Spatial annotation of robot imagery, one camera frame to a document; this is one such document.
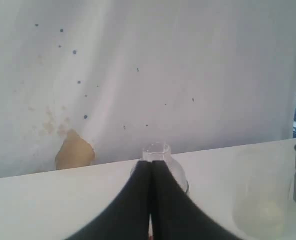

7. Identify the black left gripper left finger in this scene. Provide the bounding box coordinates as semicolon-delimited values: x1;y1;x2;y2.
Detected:
68;161;151;240

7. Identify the frosted translucent plastic cup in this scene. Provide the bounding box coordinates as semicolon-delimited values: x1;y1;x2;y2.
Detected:
232;149;295;240

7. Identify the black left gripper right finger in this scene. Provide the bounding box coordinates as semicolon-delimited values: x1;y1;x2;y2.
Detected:
151;161;238;240

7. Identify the clear dome strainer lid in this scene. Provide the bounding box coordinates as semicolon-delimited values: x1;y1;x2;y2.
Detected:
140;142;189;196

